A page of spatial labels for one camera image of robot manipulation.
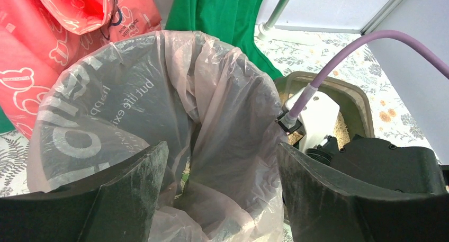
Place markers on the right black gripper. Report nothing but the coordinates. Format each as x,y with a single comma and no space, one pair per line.
383,164

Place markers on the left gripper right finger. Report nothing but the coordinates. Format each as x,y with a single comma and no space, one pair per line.
324,204

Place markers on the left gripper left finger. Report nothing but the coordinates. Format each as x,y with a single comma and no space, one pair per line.
116,204

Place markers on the trash bin with plastic liner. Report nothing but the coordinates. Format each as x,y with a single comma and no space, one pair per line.
212,106

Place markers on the grey litter box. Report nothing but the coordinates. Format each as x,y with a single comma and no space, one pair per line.
354,118

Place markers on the dark green garment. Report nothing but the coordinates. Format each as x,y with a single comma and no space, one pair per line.
5,123

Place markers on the floral floor mat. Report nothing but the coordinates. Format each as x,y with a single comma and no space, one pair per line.
392,120

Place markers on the pink patterned garment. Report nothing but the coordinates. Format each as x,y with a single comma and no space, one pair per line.
42,38

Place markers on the green t-shirt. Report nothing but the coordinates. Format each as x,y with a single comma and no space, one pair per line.
231,21

